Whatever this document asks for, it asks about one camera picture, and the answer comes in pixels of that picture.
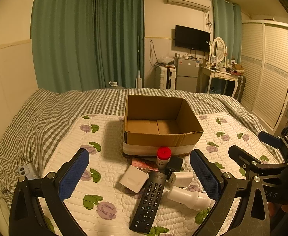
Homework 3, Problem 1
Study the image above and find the green curtain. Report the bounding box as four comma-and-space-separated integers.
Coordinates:
212, 0, 242, 63
30, 0, 144, 93

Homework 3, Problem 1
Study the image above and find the white cylindrical bottle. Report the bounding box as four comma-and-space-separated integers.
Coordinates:
167, 186, 211, 211

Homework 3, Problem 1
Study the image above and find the right hand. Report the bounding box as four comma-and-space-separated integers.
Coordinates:
268, 202, 288, 217

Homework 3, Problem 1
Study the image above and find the red cap bottle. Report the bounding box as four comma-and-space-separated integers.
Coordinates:
156, 147, 172, 172

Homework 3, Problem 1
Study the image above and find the oval white vanity mirror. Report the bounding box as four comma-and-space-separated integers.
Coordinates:
210, 37, 227, 62

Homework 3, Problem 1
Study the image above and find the grey mini fridge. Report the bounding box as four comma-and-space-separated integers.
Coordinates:
175, 58, 199, 93

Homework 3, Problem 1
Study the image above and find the white suitcase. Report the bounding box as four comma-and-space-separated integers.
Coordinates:
155, 65, 176, 89

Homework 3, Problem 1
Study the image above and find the pink wallet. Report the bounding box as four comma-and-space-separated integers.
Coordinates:
131, 157, 158, 171

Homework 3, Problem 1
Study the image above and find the black remote control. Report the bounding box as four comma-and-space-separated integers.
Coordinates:
129, 171, 166, 234

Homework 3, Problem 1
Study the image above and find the brown cardboard box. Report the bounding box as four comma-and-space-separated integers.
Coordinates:
123, 95, 204, 156

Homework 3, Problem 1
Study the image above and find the dark suitcase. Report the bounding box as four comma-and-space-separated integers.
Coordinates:
234, 76, 246, 102

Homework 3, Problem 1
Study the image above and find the black wall television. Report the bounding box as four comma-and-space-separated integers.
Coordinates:
174, 25, 210, 53

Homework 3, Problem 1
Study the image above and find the white dressing table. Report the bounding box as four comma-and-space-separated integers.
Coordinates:
198, 66, 239, 97

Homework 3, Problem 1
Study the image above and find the white square charger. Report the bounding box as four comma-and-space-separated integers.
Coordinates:
119, 165, 149, 193

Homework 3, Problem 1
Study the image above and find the black power adapter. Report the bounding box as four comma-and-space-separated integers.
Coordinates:
165, 156, 183, 176

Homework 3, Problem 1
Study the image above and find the white louvered wardrobe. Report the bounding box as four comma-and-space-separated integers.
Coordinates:
240, 20, 288, 133

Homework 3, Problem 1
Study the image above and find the grey checkered bedsheet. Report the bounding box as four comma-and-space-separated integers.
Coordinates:
0, 87, 286, 209

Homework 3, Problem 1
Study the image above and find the clear water jug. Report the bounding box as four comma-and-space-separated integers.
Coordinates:
109, 81, 125, 89

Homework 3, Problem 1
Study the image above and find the green curtain right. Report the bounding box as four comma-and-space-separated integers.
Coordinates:
212, 0, 242, 63

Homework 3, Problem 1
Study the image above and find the green curtain left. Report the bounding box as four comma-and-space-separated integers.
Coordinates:
30, 0, 144, 93

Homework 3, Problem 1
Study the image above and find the white mop stick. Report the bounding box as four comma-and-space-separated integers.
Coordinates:
135, 35, 142, 89

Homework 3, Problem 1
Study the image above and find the white floral quilt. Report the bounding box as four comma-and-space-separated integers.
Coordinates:
37, 112, 286, 236

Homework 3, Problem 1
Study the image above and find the white plug charger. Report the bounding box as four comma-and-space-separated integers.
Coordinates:
168, 172, 193, 188

